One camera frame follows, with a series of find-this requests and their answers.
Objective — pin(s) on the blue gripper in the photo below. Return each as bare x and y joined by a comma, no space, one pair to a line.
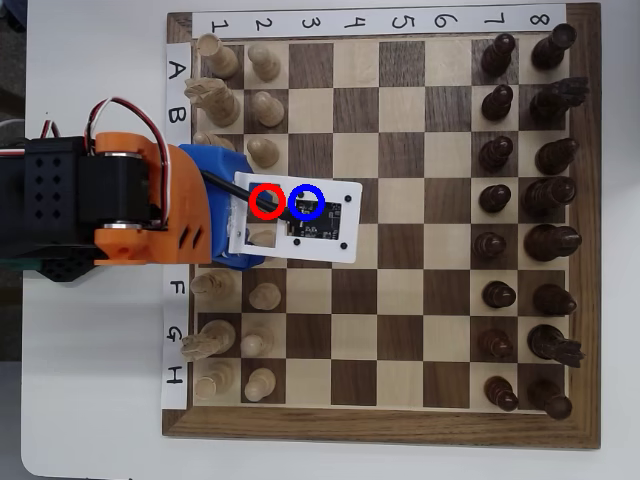
223,161

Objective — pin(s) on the black and orange robot arm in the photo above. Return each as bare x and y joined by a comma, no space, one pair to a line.
50,190

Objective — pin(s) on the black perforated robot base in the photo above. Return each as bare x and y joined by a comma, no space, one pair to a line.
65,270

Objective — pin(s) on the light wooden bishop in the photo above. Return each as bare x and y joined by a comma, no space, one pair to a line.
215,286
210,140

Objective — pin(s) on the light wooden knight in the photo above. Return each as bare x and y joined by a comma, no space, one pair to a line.
220,102
217,335

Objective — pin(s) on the light wooden rook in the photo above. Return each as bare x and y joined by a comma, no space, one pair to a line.
220,57
215,380

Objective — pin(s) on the paper strip with letters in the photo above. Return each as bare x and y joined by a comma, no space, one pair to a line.
175,325

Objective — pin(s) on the paper strip with numbers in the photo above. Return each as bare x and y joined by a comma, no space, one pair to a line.
325,15

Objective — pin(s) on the dark green base part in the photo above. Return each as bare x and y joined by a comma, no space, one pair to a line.
20,264

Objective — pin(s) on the wooden chessboard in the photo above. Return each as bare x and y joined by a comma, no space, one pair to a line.
400,300

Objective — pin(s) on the dark wooden pawn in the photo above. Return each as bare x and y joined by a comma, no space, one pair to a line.
495,199
495,154
501,394
489,245
495,344
497,102
498,295
497,55

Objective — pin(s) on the dark wooden queen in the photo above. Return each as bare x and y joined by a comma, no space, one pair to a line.
547,196

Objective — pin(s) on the dark wooden bishop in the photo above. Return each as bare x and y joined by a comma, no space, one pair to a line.
554,300
556,156

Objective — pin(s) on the dark wooden knight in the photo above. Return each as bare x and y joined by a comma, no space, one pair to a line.
550,342
552,102

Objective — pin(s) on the dark wooden king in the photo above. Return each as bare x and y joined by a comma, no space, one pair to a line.
550,243

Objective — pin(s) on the dark wooden rook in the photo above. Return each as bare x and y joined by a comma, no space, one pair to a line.
552,47
549,399

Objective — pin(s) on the black camera circuit board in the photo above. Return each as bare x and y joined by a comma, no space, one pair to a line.
325,227

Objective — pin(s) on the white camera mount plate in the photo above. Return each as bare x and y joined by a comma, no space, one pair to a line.
345,225

